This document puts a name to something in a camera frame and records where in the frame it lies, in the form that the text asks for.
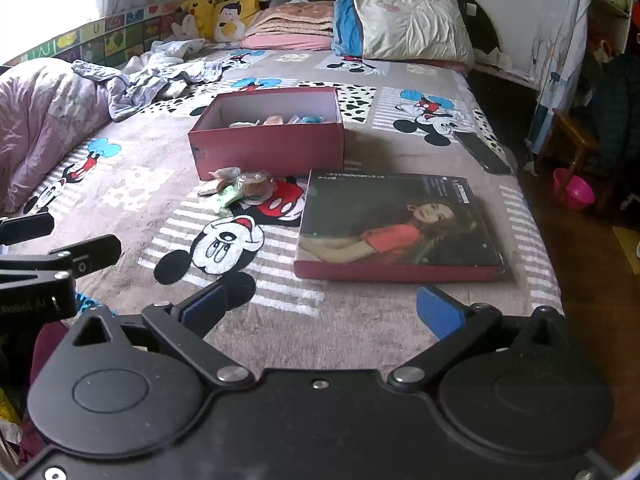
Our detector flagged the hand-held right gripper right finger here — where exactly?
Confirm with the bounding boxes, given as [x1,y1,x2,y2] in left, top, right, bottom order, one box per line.
[387,285,571,392]

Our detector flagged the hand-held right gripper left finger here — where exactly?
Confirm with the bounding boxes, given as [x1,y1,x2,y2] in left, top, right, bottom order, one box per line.
[70,271,257,391]

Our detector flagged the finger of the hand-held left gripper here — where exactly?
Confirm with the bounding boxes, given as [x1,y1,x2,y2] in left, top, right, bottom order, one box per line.
[0,212,56,247]
[0,234,122,283]

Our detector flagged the light green clay packet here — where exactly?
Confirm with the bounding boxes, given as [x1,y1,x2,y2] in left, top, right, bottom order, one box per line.
[210,185,244,216]

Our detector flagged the pink cardboard box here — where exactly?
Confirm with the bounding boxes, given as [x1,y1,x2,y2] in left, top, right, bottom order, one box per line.
[188,86,346,182]

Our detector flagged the person's maroon clothing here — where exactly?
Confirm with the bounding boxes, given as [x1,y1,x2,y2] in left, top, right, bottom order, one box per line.
[0,319,76,463]

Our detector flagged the cartoon mouse printed blanket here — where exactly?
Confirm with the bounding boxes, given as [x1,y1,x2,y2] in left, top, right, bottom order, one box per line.
[0,46,566,376]

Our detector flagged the box lid with portrait print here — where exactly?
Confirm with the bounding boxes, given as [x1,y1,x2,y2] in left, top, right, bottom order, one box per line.
[293,169,513,283]

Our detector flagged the purple quilt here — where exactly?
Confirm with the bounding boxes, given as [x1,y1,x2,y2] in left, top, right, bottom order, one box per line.
[0,57,113,213]

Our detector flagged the crumpled striped cloth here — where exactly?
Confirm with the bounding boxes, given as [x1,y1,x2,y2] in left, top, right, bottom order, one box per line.
[72,57,223,122]

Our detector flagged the pink plastic basin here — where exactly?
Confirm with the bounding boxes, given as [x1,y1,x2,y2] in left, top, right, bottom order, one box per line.
[552,167,597,212]

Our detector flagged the pile of coloured clay packets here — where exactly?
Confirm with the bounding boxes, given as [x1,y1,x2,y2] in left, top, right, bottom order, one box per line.
[227,112,326,130]

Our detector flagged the crumpled white cloth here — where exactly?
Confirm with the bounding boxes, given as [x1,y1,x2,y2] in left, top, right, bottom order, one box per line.
[124,37,207,75]

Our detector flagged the wooden stool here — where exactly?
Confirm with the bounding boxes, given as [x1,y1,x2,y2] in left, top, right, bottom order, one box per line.
[540,109,615,217]

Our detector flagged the white plush toy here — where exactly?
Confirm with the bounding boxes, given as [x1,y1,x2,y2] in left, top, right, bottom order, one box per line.
[171,12,201,42]

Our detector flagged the papers on bedside ledge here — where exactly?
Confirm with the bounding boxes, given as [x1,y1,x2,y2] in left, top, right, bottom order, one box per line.
[472,46,540,92]

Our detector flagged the dark jacket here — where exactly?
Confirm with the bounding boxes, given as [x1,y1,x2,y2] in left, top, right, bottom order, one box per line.
[575,54,640,177]

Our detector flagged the yellow plush toy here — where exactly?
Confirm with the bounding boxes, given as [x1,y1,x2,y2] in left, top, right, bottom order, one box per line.
[179,0,231,41]

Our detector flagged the yellow cartoon cushion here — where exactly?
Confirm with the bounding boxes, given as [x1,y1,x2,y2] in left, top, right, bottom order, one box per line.
[214,0,261,42]

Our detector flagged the pink pillow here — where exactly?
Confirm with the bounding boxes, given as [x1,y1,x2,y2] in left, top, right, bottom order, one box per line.
[242,34,335,52]

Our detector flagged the tree printed fabric wardrobe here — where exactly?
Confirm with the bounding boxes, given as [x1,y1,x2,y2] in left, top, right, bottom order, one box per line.
[525,0,594,157]

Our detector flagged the cream and blue pillow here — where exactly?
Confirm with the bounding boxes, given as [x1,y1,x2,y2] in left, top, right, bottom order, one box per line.
[331,0,475,67]

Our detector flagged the dark wooden headboard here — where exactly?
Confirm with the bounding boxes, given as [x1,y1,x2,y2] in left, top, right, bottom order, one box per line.
[222,0,503,57]

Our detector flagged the folded peach quilted blanket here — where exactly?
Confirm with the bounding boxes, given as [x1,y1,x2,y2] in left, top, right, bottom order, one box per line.
[249,1,336,39]

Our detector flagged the colourful foam wall padding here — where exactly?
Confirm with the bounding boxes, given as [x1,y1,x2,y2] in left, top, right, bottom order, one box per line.
[0,2,183,68]

